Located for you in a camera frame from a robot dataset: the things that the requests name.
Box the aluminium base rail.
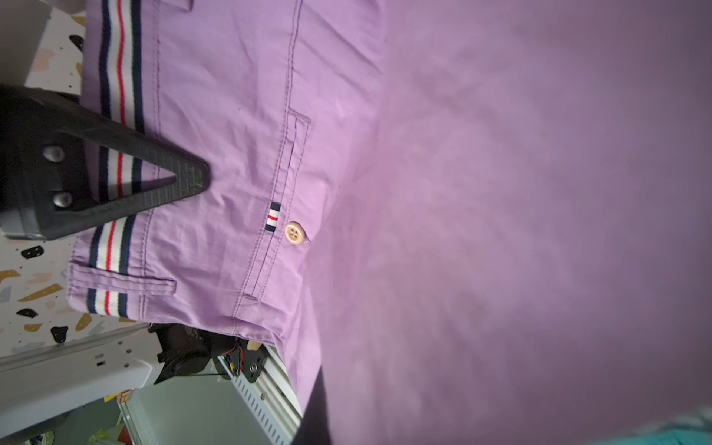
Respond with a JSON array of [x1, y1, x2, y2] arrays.
[[119, 347, 302, 444]]

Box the purple pants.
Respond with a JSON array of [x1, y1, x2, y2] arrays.
[[68, 1, 711, 444]]

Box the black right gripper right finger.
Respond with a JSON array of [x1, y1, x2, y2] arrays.
[[291, 369, 331, 445]]

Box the teal pants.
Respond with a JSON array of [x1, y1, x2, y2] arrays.
[[598, 406, 711, 445]]

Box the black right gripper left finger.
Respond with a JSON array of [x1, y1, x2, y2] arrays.
[[1, 85, 211, 240]]

